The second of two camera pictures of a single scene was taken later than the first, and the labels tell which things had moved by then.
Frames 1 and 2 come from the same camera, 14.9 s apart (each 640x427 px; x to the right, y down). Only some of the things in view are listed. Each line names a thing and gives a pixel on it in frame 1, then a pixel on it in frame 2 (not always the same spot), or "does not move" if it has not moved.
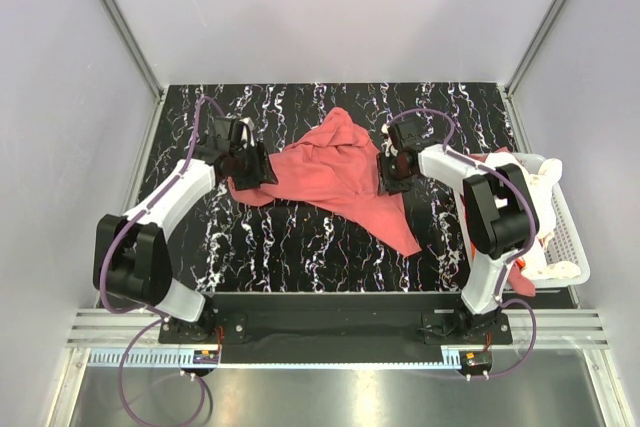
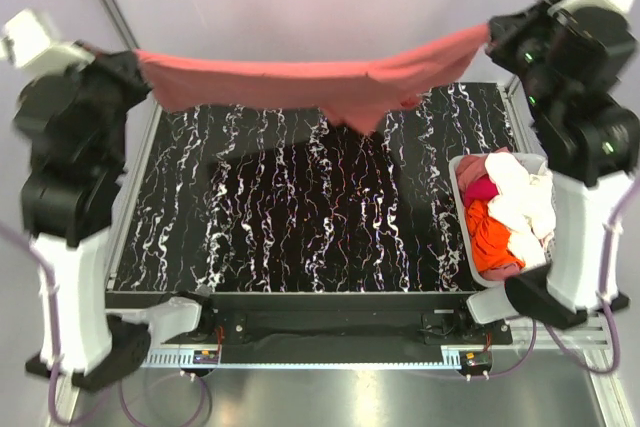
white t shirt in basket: x=541 y=181 does not move
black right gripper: x=384 y=181 -> x=507 y=30
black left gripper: x=262 y=172 -> x=125 y=67
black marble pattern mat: x=306 y=242 does not move
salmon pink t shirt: x=332 y=160 -> x=364 y=91
